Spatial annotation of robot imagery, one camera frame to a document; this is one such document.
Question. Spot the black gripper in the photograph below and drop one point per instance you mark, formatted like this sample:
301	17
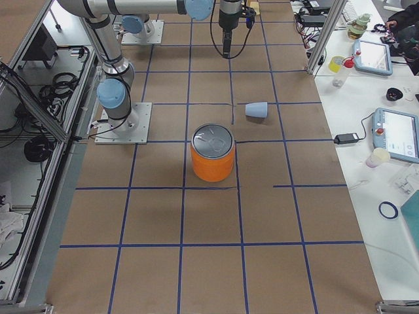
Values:
227	16

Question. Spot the light blue plastic cup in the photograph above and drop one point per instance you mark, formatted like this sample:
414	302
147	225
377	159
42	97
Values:
257	109

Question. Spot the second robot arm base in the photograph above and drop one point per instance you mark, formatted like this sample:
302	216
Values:
138	25

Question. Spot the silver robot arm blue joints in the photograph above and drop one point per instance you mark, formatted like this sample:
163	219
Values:
114	92

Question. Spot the white pink plastic cup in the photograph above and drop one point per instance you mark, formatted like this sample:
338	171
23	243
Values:
377	157

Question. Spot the wooden block stand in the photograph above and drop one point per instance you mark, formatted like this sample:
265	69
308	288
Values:
254	5

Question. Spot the black laptop charger brick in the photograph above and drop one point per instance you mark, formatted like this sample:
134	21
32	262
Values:
312	21

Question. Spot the orange can silver lid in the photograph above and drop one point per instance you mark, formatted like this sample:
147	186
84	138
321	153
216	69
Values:
212	152

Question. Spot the yellow tape roll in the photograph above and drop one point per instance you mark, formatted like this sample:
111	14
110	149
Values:
335	63

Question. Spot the clear squeeze bottle red cap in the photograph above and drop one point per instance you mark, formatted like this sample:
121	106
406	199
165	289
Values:
345	69

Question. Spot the green glass teapot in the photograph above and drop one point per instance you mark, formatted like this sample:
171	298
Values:
356	28

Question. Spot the upper blue teach pendant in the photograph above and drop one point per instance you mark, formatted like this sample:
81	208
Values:
371	57

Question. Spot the blue teach pendant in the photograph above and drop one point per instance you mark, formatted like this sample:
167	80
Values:
396	132
371	57

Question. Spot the black power adapter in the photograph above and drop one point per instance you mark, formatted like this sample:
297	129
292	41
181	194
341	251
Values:
346	138

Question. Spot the small black bowl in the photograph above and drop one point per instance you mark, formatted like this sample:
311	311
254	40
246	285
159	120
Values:
393	94

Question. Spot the lower blue teach pendant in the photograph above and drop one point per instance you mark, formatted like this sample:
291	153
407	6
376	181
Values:
396	132

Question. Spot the clear plastic bag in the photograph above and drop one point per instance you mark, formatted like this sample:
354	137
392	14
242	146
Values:
406	179

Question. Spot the teal box corner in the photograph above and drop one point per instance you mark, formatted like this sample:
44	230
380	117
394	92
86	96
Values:
409	221

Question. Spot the rear white base plate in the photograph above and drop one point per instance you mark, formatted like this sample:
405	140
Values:
156	38

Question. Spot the aluminium frame post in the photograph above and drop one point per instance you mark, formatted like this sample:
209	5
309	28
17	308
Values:
328	27

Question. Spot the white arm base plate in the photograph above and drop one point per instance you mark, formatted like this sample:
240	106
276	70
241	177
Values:
134	130

